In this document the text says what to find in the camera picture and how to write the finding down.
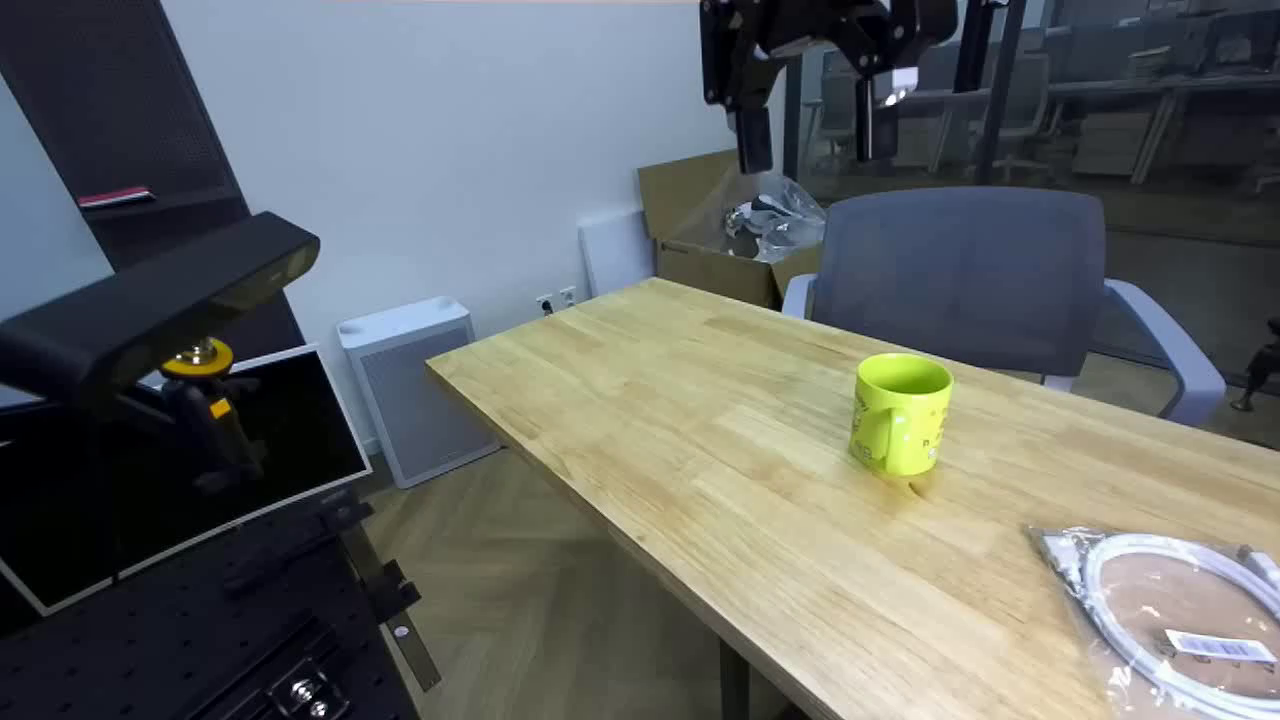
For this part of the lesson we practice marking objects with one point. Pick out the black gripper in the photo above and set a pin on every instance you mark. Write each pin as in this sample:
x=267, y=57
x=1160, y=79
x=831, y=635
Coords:
x=821, y=12

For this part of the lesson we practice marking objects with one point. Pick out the crumpled clear plastic wrap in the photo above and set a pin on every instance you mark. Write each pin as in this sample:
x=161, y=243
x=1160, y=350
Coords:
x=767, y=222

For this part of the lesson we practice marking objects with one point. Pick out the brown cardboard box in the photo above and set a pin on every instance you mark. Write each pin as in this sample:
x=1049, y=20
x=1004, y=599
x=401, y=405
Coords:
x=695, y=267

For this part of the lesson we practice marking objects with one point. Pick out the grey office chair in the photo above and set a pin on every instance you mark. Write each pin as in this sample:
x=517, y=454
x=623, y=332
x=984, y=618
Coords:
x=962, y=267

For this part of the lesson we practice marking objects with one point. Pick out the white flat panel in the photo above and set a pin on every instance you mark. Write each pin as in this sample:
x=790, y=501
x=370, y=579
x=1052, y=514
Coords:
x=614, y=244

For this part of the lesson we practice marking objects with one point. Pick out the white air purifier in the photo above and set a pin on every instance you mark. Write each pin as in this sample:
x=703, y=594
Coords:
x=413, y=384

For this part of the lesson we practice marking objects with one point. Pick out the black table leg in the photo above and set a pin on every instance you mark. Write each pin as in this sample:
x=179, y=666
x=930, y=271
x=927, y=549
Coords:
x=732, y=682

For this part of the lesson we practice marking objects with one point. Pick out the yellow and black clamp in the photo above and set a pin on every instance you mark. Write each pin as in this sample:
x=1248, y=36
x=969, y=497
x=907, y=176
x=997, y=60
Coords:
x=202, y=358

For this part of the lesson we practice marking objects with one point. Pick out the black perforated breadboard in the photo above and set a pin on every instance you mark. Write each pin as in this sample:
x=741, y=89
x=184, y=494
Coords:
x=134, y=640

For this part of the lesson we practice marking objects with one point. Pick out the white wall outlet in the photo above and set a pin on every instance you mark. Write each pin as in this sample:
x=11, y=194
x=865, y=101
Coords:
x=556, y=297

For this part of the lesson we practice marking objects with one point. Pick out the black bar camera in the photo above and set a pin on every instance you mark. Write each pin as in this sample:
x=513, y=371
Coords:
x=161, y=294

